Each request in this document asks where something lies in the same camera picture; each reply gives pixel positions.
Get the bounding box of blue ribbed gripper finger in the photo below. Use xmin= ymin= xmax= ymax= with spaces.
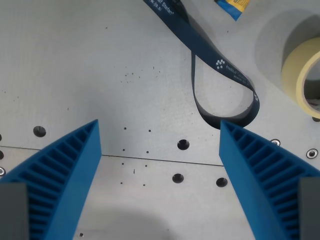
xmin=0 ymin=119 xmax=103 ymax=240
xmin=219 ymin=120 xmax=320 ymax=240

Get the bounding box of blue and yellow bag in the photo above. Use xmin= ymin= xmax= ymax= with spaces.
xmin=214 ymin=0 xmax=252 ymax=22

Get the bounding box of beige masking tape roll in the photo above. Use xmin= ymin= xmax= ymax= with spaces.
xmin=280 ymin=37 xmax=320 ymax=119

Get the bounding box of dark blue printed lanyard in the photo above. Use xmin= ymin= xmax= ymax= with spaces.
xmin=143 ymin=0 xmax=261 ymax=130

